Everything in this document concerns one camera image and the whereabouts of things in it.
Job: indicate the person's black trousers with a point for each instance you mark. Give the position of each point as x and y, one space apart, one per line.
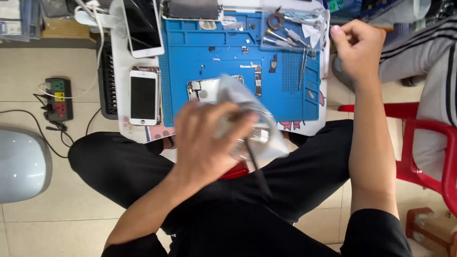
292 185

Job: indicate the red plastic chair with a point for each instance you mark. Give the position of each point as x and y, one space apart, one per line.
425 125

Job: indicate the white printed low table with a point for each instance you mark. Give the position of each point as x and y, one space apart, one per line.
121 64

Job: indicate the white tissue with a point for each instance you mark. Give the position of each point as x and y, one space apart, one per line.
314 34

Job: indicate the small wooden stool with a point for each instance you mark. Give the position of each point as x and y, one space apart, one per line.
428 228

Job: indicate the person's right hand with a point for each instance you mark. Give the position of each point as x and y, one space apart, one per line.
360 50

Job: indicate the open silver phone chassis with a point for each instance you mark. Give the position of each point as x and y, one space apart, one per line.
205 89

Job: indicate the silver screwdriver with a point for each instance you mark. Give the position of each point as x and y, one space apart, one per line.
276 42
280 37

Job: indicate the silver tweezers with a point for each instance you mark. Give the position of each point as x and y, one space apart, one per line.
304 67

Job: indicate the detached phone screen panel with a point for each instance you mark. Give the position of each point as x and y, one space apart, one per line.
191 9

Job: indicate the small white smartphone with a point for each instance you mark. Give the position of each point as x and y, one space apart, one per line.
143 98

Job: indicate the black spudger tool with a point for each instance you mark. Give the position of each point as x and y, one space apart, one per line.
257 171

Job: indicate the grey rounded plastic appliance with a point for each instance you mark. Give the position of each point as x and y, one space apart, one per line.
21 164

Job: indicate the phone logic board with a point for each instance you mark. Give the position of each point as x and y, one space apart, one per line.
257 82

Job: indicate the red plastic stool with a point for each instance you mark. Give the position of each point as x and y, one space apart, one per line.
235 172

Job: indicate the person's left hand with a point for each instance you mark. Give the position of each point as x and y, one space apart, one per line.
203 142

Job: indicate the large white smartphone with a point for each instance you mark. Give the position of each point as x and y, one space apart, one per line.
142 26

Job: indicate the blue silicone repair mat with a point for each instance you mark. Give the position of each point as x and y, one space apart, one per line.
228 42

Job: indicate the black tape roll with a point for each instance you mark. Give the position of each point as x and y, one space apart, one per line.
270 22

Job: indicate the person's left fingers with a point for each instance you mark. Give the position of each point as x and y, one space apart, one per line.
235 119

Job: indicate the black power strip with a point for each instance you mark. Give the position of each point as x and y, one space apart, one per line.
59 100

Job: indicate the clear plastic bag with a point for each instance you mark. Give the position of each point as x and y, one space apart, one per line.
237 92

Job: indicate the small black phone part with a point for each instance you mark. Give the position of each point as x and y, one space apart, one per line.
274 64

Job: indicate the black slotted tool rack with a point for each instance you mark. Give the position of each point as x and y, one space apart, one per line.
107 82

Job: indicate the stack of clear packets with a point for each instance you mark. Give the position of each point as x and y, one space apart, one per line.
18 18

